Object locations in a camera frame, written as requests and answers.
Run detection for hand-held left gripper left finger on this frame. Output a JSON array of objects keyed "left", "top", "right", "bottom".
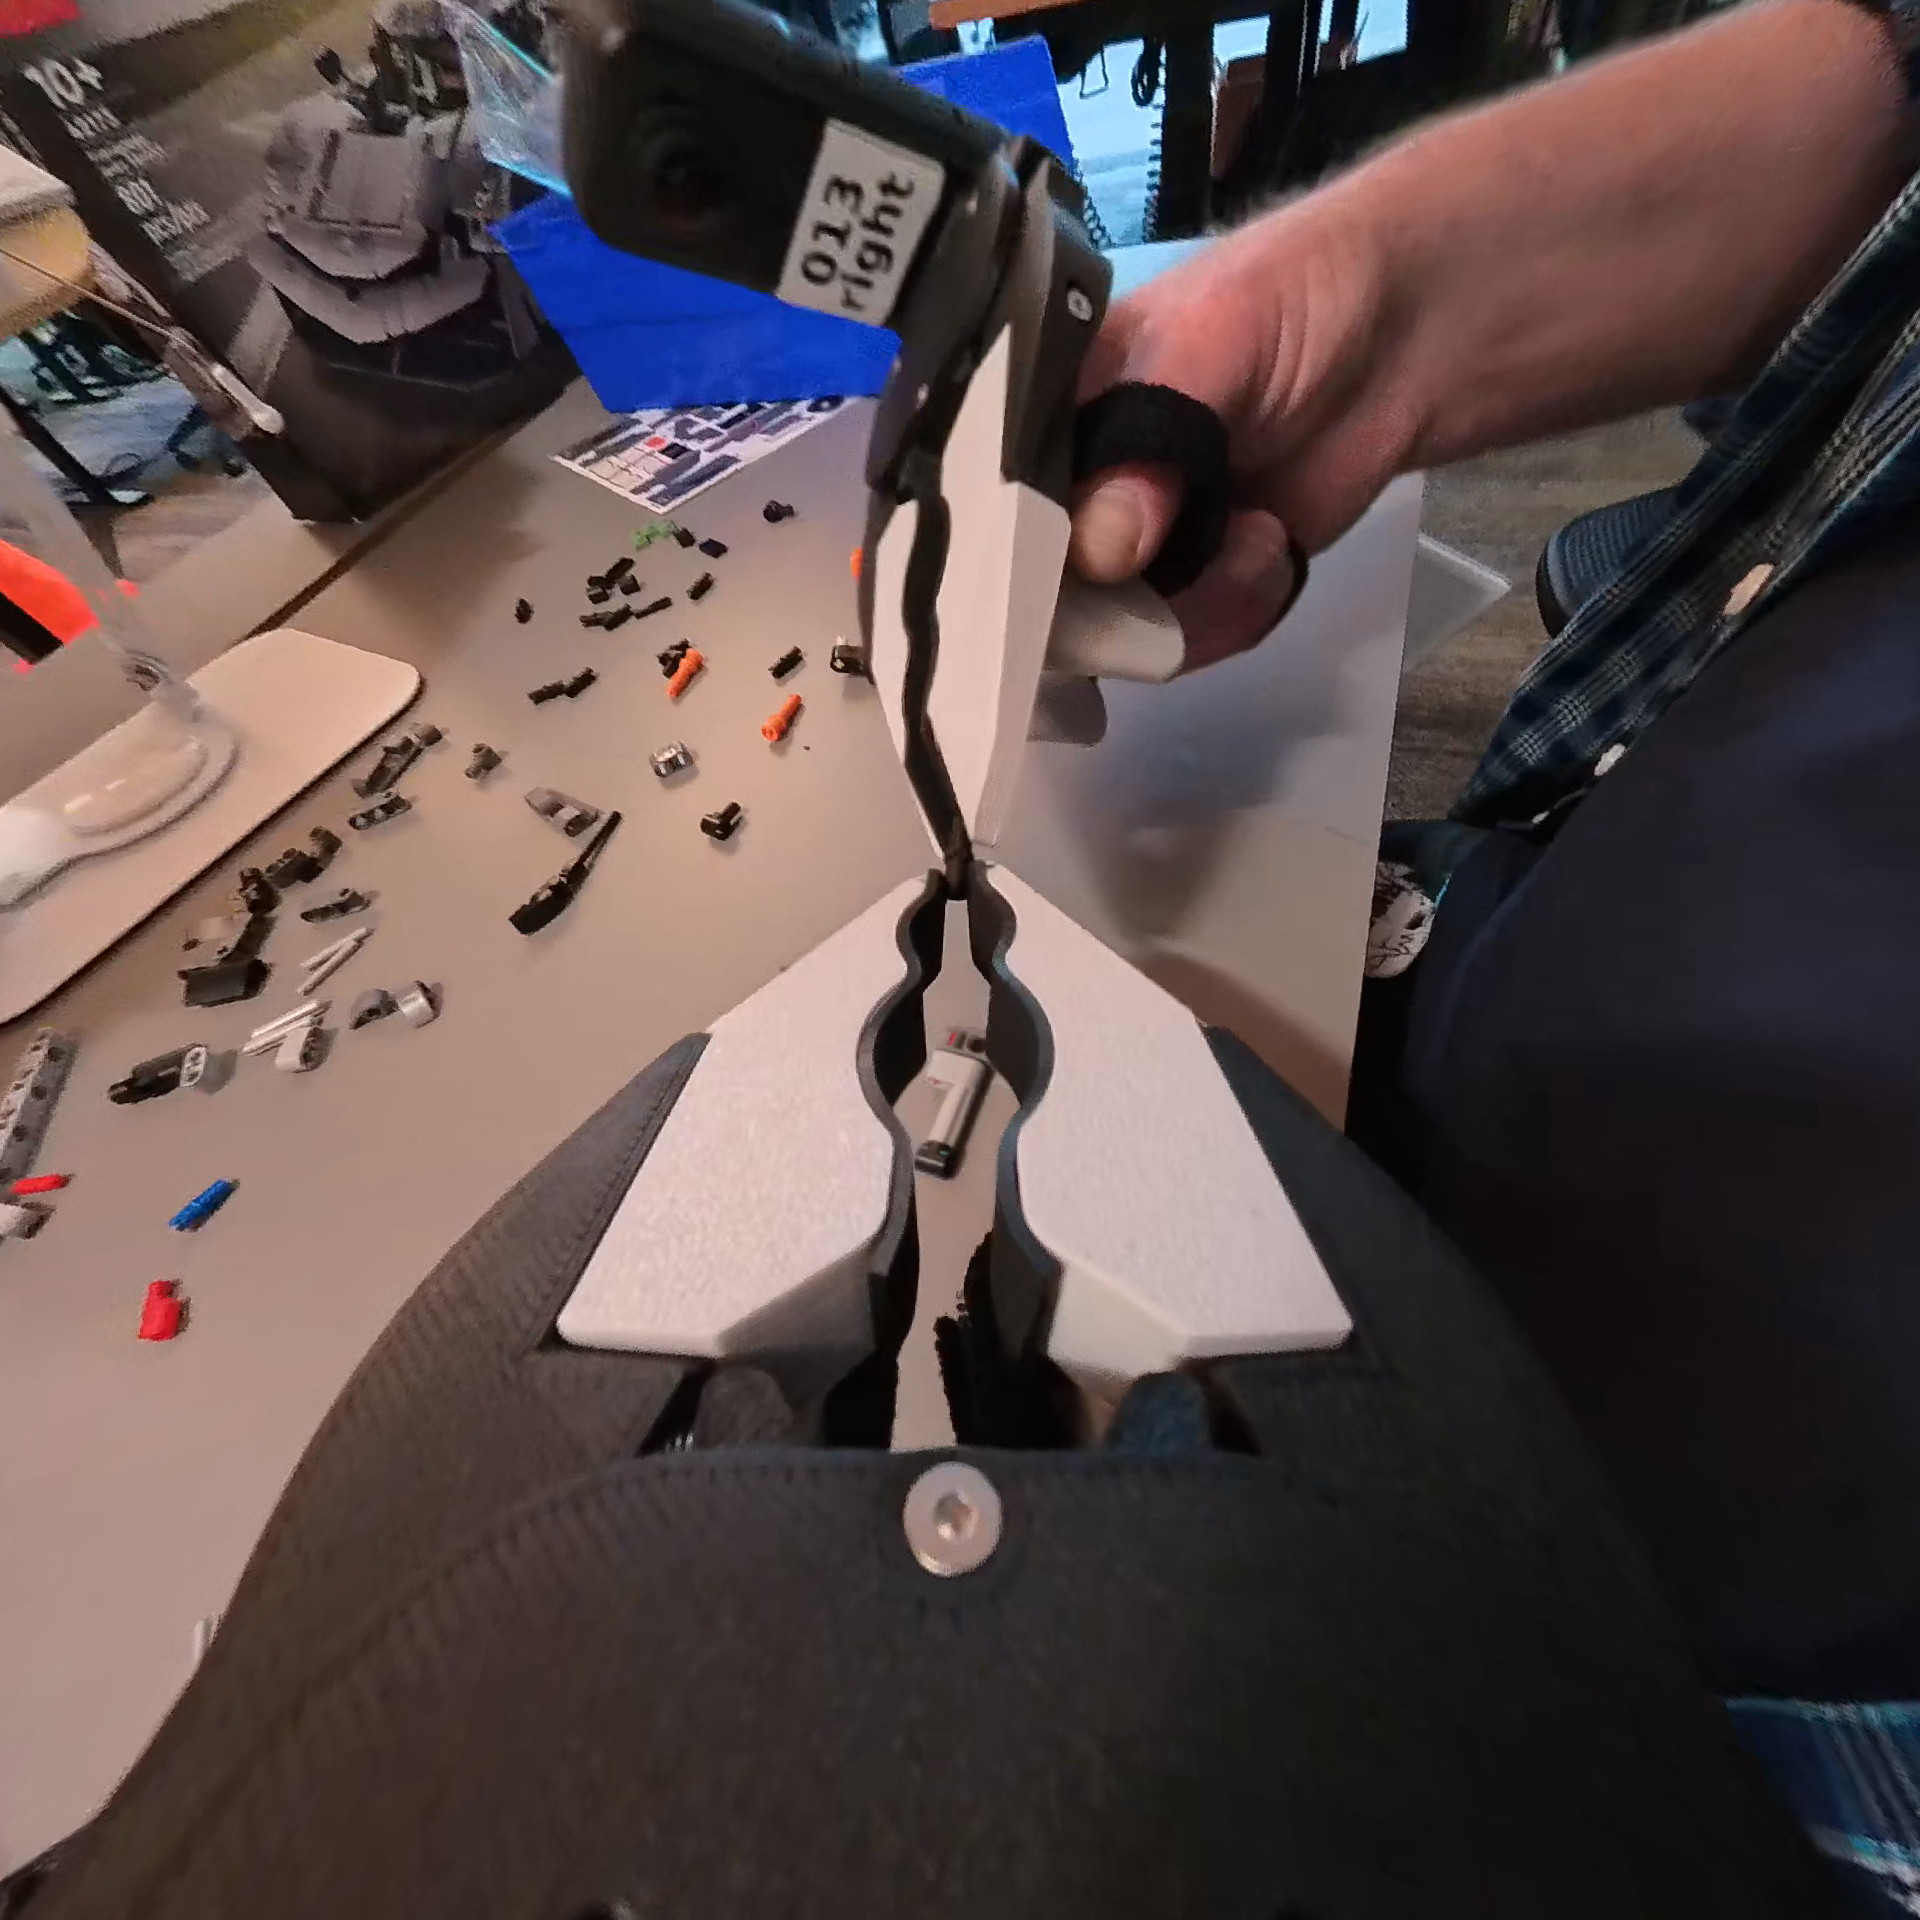
[{"left": 551, "top": 877, "right": 953, "bottom": 1441}]

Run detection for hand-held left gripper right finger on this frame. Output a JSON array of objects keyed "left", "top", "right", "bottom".
[{"left": 965, "top": 862, "right": 1355, "bottom": 1441}]

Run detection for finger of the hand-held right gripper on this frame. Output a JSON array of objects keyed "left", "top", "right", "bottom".
[
  {"left": 852, "top": 496, "right": 969, "bottom": 888},
  {"left": 928, "top": 320, "right": 1076, "bottom": 868}
]

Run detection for grey lego shock absorber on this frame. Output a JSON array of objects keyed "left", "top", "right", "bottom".
[{"left": 903, "top": 1023, "right": 995, "bottom": 1181}]

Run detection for person's right forearm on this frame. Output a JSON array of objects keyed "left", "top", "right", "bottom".
[{"left": 1394, "top": 0, "right": 1914, "bottom": 471}]

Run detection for lego sticker sheet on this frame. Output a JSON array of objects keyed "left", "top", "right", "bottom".
[{"left": 551, "top": 393, "right": 852, "bottom": 514}]

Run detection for scattered small lego pieces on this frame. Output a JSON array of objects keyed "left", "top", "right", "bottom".
[{"left": 106, "top": 496, "right": 881, "bottom": 1113}]

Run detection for black lego set box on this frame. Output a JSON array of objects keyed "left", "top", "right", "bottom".
[{"left": 0, "top": 0, "right": 591, "bottom": 524}]

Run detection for short grey lego liftarm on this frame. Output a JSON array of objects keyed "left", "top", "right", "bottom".
[{"left": 0, "top": 1025, "right": 80, "bottom": 1191}]

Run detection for person's right hand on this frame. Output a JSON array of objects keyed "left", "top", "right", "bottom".
[{"left": 1068, "top": 223, "right": 1449, "bottom": 681}]

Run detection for blue storage bin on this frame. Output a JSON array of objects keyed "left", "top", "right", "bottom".
[{"left": 491, "top": 36, "right": 1087, "bottom": 414}]

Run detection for clear plastic bag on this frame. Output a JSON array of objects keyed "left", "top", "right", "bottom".
[{"left": 450, "top": 0, "right": 578, "bottom": 204}]

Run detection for dark navy shirt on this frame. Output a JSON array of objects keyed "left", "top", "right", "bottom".
[{"left": 1351, "top": 556, "right": 1920, "bottom": 1712}]

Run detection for silver monitor stand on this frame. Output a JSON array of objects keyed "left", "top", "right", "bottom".
[{"left": 0, "top": 247, "right": 425, "bottom": 1023}]

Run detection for orange red object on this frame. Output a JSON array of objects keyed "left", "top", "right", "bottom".
[{"left": 0, "top": 538, "right": 119, "bottom": 664}]

